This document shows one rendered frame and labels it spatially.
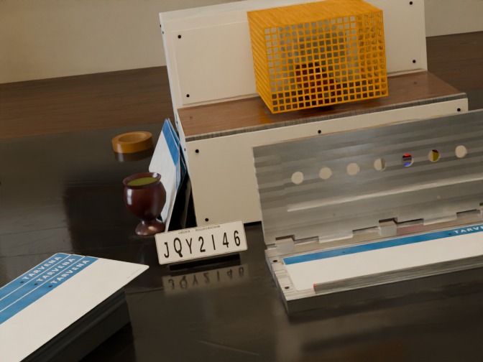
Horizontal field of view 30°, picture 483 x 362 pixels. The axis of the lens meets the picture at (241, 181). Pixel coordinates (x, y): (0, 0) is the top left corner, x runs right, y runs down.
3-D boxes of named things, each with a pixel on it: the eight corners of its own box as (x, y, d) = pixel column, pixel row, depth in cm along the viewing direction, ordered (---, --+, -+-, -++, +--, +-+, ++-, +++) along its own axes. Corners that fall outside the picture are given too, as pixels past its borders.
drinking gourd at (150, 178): (140, 243, 174) (131, 189, 170) (122, 230, 181) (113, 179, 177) (179, 230, 178) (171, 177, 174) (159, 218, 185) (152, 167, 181)
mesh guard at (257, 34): (272, 113, 171) (262, 27, 166) (255, 89, 190) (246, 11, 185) (388, 95, 174) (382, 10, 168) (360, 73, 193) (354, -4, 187)
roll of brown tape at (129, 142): (114, 143, 239) (113, 134, 238) (153, 137, 240) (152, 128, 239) (112, 155, 230) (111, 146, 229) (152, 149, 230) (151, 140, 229)
